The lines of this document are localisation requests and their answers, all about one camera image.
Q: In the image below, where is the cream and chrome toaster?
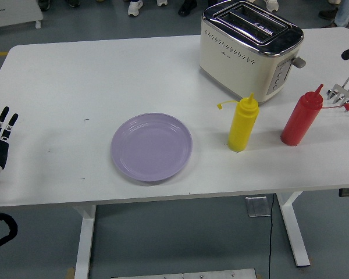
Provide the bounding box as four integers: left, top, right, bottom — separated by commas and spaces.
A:
199, 1, 307, 106

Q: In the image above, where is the purple round plate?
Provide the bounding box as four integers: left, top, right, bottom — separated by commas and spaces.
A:
110, 112, 193, 183

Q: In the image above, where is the small metal floor plate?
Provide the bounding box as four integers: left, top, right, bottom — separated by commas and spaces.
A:
244, 196, 272, 217

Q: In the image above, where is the person's leg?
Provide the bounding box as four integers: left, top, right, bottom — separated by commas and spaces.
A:
322, 0, 349, 28

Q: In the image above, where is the person's brown shoe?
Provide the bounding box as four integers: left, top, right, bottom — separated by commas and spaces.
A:
318, 8, 338, 21

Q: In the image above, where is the red squeeze bottle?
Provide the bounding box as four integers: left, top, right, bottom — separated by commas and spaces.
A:
280, 84, 349, 147

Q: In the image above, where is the white table leg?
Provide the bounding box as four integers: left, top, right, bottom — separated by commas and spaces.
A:
275, 191, 311, 267
72, 204, 97, 279

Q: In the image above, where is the yellow squeeze bottle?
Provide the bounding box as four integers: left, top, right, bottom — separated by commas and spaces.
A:
217, 92, 260, 152

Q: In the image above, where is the white cabinet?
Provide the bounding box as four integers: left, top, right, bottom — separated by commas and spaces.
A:
0, 0, 44, 30

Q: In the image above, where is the person's black shoe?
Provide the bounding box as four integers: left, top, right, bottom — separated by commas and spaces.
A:
177, 0, 198, 17

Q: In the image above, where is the black floor cable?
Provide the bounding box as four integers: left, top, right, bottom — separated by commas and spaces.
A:
266, 194, 276, 279

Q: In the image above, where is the long metal base plate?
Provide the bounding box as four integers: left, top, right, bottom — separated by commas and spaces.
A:
110, 268, 258, 279

